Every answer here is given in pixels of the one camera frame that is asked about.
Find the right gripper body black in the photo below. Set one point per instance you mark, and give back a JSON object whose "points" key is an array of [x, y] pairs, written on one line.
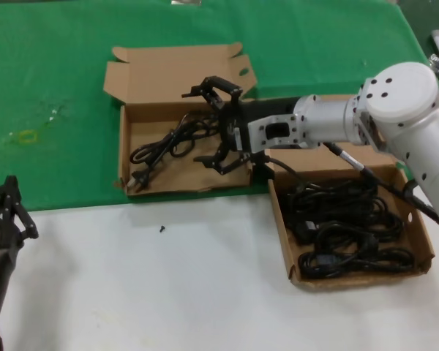
{"points": [[234, 128]]}

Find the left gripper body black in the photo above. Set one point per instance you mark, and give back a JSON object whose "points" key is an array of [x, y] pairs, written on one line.
{"points": [[3, 234]]}

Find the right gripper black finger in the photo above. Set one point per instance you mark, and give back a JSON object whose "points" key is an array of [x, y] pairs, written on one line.
{"points": [[225, 83], [227, 168]]}

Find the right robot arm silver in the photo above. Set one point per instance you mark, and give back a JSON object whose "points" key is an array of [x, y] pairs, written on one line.
{"points": [[406, 91]]}

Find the cardboard box with torn rim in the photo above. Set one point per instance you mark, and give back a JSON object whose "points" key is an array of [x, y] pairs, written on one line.
{"points": [[150, 77]]}

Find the open cardboard box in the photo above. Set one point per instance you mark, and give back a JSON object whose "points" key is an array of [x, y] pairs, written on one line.
{"points": [[282, 234]]}

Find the bag of metal parts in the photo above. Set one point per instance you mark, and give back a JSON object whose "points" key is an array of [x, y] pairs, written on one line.
{"points": [[434, 62]]}

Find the yellow outline mark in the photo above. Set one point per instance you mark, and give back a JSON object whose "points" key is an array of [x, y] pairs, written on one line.
{"points": [[20, 138]]}

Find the metal clip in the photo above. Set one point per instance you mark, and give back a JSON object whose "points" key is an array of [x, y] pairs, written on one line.
{"points": [[184, 2]]}

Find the green table cloth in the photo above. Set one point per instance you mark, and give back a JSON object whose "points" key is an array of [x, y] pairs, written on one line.
{"points": [[58, 55]]}

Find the silver wrist coupling bracket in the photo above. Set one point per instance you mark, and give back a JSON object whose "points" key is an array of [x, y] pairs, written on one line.
{"points": [[256, 135]]}

